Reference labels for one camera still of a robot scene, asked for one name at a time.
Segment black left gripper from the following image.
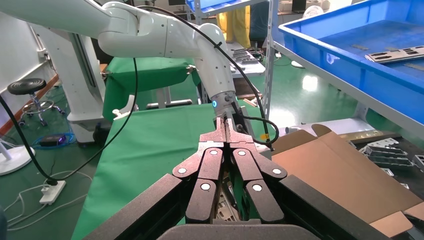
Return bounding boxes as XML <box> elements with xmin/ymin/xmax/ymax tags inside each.
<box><xmin>231</xmin><ymin>111</ymin><xmax>255</xmax><ymax>137</ymax></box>

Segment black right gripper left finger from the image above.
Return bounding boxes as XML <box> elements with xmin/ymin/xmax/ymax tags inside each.
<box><xmin>82</xmin><ymin>117</ymin><xmax>228</xmax><ymax>240</ymax></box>

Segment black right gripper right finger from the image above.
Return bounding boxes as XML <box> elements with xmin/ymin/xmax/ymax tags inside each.
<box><xmin>226</xmin><ymin>118</ymin><xmax>392</xmax><ymax>240</ymax></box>

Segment white table with metal parts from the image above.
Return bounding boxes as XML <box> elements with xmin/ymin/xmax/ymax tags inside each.
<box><xmin>228</xmin><ymin>41</ymin><xmax>266</xmax><ymax>79</ymax></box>

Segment brown cardboard box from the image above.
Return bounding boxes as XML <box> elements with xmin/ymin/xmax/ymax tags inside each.
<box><xmin>269</xmin><ymin>123</ymin><xmax>424</xmax><ymax>239</ymax></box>

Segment blue plastic tray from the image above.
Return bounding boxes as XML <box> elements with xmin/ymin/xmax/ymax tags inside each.
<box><xmin>185</xmin><ymin>0</ymin><xmax>266</xmax><ymax>16</ymax></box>
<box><xmin>278</xmin><ymin>0</ymin><xmax>424</xmax><ymax>125</ymax></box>

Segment silver slotted metal plate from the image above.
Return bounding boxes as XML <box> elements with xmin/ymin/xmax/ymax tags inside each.
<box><xmin>364</xmin><ymin>45</ymin><xmax>424</xmax><ymax>64</ymax></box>
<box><xmin>215</xmin><ymin>189</ymin><xmax>240</xmax><ymax>222</ymax></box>

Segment grey perforated shelf upright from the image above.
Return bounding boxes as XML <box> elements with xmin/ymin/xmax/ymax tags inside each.
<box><xmin>263</xmin><ymin>0</ymin><xmax>281</xmax><ymax>120</ymax></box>

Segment green table cloth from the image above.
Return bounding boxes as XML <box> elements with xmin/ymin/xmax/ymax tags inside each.
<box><xmin>71</xmin><ymin>99</ymin><xmax>279</xmax><ymax>240</ymax></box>

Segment yellow hanging garment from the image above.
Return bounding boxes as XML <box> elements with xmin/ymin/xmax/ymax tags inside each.
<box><xmin>216</xmin><ymin>6</ymin><xmax>252</xmax><ymax>50</ymax></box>

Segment person in teal shirt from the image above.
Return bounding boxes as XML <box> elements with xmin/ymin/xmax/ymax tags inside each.
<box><xmin>249</xmin><ymin>0</ymin><xmax>273</xmax><ymax>42</ymax></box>

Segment green covered table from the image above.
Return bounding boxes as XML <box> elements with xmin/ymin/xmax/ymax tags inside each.
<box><xmin>102</xmin><ymin>56</ymin><xmax>203</xmax><ymax>122</ymax></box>

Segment white fan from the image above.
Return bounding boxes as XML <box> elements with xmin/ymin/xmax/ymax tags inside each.
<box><xmin>302</xmin><ymin>4</ymin><xmax>325</xmax><ymax>19</ymax></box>

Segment white robot column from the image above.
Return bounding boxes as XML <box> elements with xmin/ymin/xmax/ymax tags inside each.
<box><xmin>31</xmin><ymin>24</ymin><xmax>112</xmax><ymax>144</ymax></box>

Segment white power strip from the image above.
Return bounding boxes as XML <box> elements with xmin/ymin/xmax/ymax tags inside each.
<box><xmin>39</xmin><ymin>180</ymin><xmax>67</xmax><ymax>206</ymax></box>

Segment small black electronic device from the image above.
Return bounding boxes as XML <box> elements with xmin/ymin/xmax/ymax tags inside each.
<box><xmin>39</xmin><ymin>134</ymin><xmax>67</xmax><ymax>147</ymax></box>

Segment white round floor base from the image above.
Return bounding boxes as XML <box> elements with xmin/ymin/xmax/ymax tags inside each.
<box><xmin>0</xmin><ymin>139</ymin><xmax>36</xmax><ymax>176</ymax></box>

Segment black round stool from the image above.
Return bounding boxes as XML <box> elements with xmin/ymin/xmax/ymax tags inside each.
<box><xmin>6</xmin><ymin>77</ymin><xmax>67</xmax><ymax>128</ymax></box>

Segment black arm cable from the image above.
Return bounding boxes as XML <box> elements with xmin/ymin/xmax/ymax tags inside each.
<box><xmin>135</xmin><ymin>4</ymin><xmax>281</xmax><ymax>152</ymax></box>

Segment white curved plastic bracket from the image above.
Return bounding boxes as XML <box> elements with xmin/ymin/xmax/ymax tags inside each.
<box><xmin>111</xmin><ymin>95</ymin><xmax>139</xmax><ymax>121</ymax></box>

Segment thin black hanging cable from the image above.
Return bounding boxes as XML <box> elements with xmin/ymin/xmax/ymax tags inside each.
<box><xmin>49</xmin><ymin>57</ymin><xmax>138</xmax><ymax>185</ymax></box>

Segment long silver metal bracket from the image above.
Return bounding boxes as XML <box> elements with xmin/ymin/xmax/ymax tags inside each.
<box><xmin>359</xmin><ymin>137</ymin><xmax>410</xmax><ymax>168</ymax></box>

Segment blue floor cable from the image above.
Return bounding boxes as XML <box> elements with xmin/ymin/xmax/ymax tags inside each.
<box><xmin>31</xmin><ymin>132</ymin><xmax>77</xmax><ymax>150</ymax></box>

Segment thick black power cable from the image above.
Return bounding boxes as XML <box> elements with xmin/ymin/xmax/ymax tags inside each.
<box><xmin>0</xmin><ymin>94</ymin><xmax>59</xmax><ymax>186</ymax></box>

